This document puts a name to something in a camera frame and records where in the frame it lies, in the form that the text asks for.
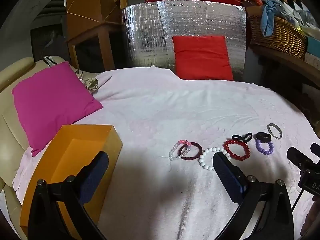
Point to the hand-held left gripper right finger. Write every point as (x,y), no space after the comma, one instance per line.
(226,172)

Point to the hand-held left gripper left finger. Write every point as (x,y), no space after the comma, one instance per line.
(97,172)

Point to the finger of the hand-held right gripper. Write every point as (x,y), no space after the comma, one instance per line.
(315,149)
(298,158)

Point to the silver bangle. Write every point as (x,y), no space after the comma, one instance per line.
(278,130)

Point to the orange cardboard box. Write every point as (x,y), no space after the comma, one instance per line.
(82,135)

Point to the person's right hand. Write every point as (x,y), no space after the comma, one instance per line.
(310,220)

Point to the magenta pillow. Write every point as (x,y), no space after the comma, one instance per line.
(52,105)

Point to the patterned grey cloth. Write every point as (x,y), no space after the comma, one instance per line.
(91,83)

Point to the curved wooden shelf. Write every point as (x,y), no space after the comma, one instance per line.
(282,58)

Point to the beige leather sofa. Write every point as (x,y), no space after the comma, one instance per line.
(10,130)

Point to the red pillow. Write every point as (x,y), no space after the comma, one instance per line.
(202,57)

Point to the wicker basket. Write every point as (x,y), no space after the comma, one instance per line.
(282,36)

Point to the clear plastic bags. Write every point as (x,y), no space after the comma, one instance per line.
(302,17)

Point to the blue cloth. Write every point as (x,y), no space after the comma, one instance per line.
(270,15)

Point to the silver foil insulation panel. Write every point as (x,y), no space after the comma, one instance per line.
(147,35)

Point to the wooden stand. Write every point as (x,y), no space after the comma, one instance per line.
(85,5)

